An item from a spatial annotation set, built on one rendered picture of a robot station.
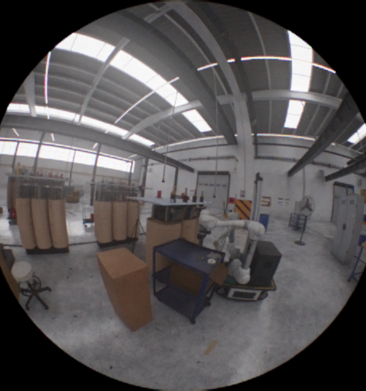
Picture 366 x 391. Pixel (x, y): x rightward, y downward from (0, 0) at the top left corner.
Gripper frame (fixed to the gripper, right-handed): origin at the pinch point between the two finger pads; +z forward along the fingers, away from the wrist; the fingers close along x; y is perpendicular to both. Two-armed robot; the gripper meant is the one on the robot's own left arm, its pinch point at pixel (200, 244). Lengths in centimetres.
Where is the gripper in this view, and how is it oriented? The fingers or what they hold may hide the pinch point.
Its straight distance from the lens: 128.4
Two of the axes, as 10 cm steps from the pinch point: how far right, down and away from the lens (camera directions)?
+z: -1.0, 10.0, 0.1
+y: -8.0, -0.9, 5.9
